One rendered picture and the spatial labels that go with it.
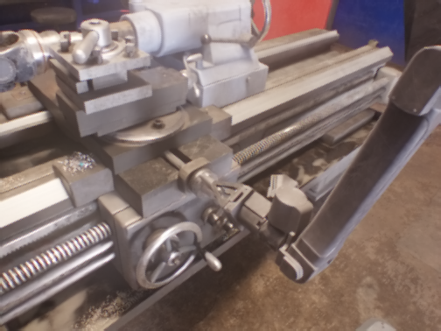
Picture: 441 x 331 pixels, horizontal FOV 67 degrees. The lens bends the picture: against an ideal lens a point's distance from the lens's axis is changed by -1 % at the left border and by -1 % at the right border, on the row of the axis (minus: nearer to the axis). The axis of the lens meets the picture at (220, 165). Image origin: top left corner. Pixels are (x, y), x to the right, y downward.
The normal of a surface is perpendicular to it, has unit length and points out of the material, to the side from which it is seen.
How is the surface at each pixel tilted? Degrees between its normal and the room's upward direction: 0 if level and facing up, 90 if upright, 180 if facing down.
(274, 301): 0
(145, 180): 0
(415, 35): 84
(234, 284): 0
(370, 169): 84
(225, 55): 66
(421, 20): 84
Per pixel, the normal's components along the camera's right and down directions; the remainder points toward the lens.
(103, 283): 0.08, -0.78
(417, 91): -0.77, 0.25
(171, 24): 0.69, 0.43
